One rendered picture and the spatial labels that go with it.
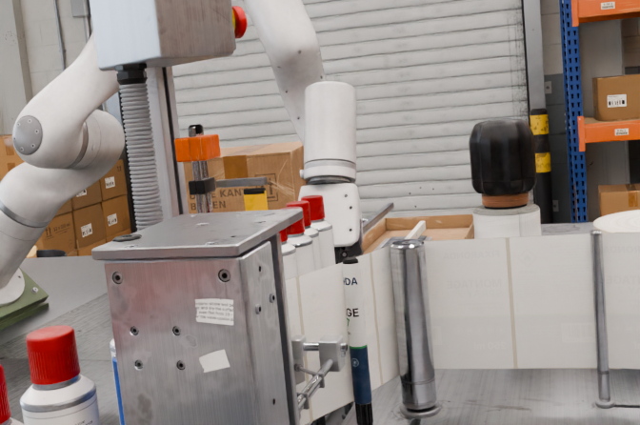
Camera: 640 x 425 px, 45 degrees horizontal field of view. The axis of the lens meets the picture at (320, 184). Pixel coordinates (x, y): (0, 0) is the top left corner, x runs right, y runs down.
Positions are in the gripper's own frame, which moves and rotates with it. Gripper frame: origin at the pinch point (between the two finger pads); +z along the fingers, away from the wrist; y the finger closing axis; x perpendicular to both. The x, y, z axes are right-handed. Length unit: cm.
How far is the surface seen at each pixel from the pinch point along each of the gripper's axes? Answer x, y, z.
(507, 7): 371, 7, -212
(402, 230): 95, -8, -23
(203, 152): -32.0, -6.3, -13.0
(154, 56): -46, -5, -20
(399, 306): -32.8, 17.9, 5.7
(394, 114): 390, -73, -151
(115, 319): -68, 6, 8
